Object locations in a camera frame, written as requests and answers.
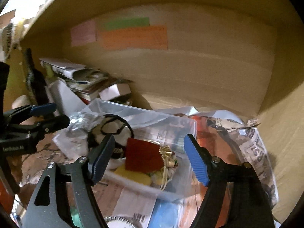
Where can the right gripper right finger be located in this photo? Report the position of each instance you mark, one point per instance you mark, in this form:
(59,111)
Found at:
(249,206)

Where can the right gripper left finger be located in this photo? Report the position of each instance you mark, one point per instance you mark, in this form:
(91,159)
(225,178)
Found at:
(49,205)

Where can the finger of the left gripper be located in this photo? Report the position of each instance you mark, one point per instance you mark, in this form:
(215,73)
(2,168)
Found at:
(50,125)
(35,110)

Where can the grey fluffy item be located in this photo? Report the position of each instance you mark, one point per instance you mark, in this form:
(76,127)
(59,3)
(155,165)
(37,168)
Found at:
(81,123)

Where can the white soft cloth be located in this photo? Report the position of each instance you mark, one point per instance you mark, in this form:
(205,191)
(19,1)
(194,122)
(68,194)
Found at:
(114,163)

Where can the floral patterned cloth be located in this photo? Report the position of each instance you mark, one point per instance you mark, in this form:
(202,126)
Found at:
(162,177)

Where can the red velvet pouch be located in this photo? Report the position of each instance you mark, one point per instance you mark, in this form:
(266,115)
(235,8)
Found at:
(143,156)

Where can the green yellow sponge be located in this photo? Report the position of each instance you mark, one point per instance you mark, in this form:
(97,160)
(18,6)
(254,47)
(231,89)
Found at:
(134,176)

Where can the black chain bag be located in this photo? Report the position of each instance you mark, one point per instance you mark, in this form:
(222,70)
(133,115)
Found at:
(112,125)

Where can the beige roll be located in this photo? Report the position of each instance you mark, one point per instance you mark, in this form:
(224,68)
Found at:
(21,101)

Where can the dark glass bottle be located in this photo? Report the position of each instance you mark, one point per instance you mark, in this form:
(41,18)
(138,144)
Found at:
(35,81)

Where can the stack of newspapers and books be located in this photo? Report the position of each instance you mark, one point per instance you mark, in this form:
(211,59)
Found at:
(85,82)

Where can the small white cardboard box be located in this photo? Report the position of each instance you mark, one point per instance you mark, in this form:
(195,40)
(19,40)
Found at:
(115,91)

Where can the newspaper print liner sheet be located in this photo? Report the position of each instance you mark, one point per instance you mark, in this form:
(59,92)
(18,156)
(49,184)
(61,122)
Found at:
(124,207)

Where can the pink sticky note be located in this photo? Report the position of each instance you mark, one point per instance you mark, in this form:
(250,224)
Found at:
(83,33)

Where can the clear plastic box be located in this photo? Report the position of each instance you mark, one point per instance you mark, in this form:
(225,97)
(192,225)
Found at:
(147,125)

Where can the green sticky note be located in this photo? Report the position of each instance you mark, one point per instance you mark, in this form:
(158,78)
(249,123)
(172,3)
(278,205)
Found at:
(123,23)

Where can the orange sticky note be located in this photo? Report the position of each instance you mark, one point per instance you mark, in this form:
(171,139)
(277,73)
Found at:
(148,37)

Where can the wooden shelf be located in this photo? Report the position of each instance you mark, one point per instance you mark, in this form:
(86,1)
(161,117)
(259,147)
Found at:
(245,56)

